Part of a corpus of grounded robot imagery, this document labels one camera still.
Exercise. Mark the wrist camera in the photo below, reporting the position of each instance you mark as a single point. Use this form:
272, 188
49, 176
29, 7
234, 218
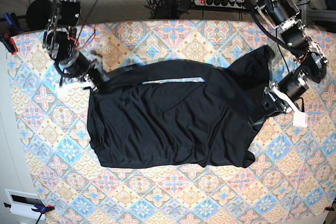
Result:
61, 91
300, 119

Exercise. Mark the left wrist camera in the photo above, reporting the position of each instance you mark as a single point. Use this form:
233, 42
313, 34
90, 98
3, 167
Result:
300, 119

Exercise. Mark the red clamp lower right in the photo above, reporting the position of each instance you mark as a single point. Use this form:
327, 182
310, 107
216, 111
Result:
330, 208

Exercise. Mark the white floor outlet box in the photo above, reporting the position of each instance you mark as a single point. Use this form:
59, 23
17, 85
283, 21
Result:
22, 203

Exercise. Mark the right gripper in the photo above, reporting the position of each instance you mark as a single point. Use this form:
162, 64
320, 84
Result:
78, 69

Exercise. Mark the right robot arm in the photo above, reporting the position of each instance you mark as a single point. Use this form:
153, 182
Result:
63, 47

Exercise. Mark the patterned tablecloth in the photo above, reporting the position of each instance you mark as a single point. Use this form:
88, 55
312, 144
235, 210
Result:
293, 177

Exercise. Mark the blue clamp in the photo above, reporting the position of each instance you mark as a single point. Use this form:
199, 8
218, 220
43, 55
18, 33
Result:
13, 23
34, 211

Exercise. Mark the white power strip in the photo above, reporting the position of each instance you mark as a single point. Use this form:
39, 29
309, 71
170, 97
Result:
220, 3

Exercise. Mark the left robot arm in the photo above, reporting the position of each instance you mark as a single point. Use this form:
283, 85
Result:
278, 20

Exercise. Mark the black round stool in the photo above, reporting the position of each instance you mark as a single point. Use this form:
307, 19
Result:
38, 13

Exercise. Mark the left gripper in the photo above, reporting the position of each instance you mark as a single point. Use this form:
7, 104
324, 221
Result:
293, 86

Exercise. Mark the blue clamp upper left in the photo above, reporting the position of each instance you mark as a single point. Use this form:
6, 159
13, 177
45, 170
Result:
13, 23

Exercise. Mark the blue clamp lower left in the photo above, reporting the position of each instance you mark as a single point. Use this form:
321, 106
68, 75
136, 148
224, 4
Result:
34, 211

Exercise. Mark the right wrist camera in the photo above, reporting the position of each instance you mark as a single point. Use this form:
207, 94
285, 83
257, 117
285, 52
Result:
61, 91

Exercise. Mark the red black clamp left edge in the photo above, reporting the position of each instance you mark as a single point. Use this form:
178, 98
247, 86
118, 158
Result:
9, 43

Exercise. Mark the black t-shirt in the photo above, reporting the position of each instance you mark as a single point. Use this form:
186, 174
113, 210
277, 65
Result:
178, 112

